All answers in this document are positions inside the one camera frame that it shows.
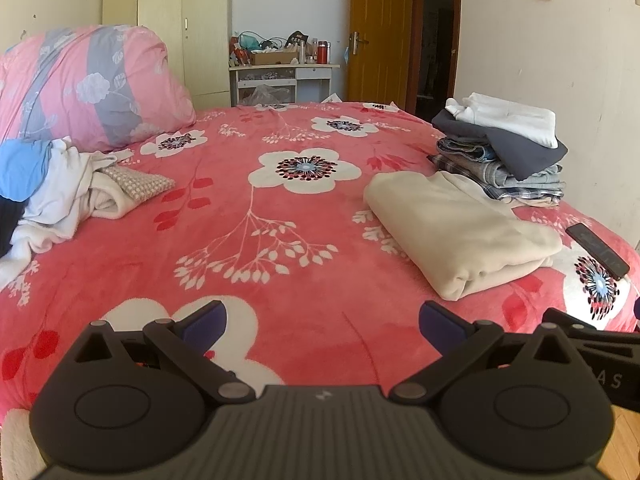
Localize cream fleece garment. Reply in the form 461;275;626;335
363;171;565;302

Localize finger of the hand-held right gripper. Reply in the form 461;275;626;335
542;307;640;346

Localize white crumpled garment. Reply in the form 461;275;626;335
0;137;121;286

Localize red floral blanket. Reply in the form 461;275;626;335
0;101;640;461

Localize white folded garment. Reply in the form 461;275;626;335
445;92;557;149

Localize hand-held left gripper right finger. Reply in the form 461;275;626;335
389;301;577;406

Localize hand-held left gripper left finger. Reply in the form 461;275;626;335
74;300;253;406

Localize black garment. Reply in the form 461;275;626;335
0;195;26;258

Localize blue garment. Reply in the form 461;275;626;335
0;139;53;201

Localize white desk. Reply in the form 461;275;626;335
229;62;341;107

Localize cardboard box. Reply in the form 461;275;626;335
250;50;300;66

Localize cream wardrobe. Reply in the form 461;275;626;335
101;0;235;110

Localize folded blue jeans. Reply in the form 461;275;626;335
436;136;498;163

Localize wooden door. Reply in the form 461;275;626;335
347;0;416;111

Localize cream waffle knit garment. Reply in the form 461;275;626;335
90;166;177;220

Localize black phone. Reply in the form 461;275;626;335
566;223;631;281

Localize folded plaid shirt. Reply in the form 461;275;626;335
427;154;566;203

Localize pink grey floral duvet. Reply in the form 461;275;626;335
0;24;197;153

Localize dark grey folded garment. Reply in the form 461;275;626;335
431;109;569;182

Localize clear plastic bag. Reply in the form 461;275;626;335
241;85;292;107

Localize folded light denim garment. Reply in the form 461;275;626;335
492;162;566;196

